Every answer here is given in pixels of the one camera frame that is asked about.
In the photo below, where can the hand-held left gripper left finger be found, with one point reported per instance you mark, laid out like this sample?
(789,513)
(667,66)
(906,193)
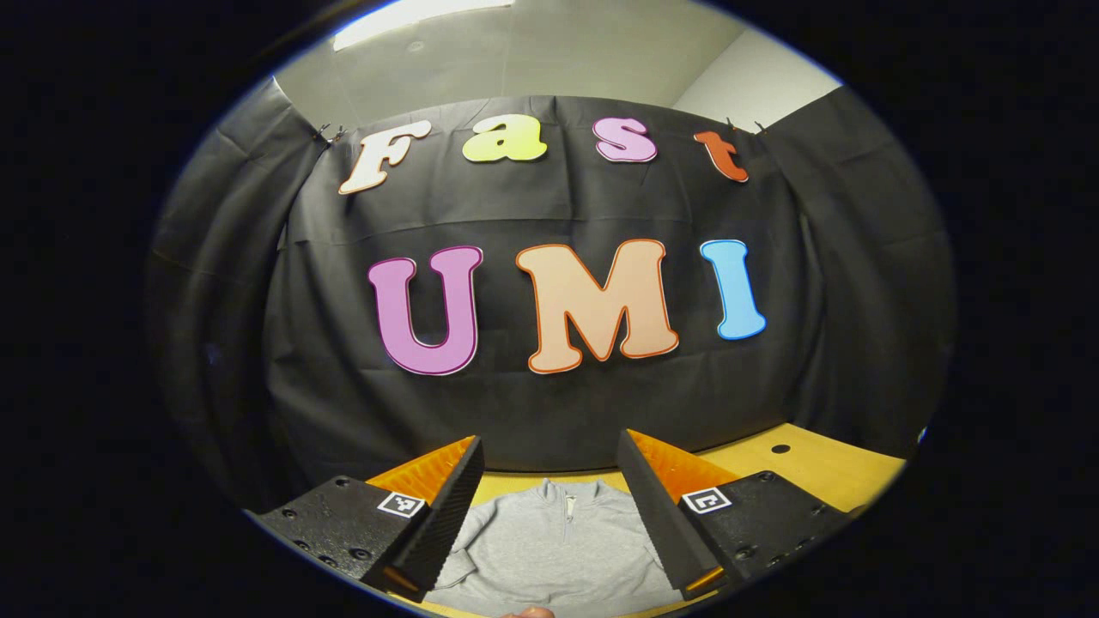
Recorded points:
(442,524)

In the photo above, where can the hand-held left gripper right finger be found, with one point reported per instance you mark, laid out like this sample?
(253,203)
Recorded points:
(665,532)

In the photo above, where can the grey zip-neck sweater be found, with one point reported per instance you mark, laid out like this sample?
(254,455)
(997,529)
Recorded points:
(558,558)

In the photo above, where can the black backdrop cloth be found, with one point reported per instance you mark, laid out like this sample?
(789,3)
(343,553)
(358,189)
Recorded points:
(549,206)

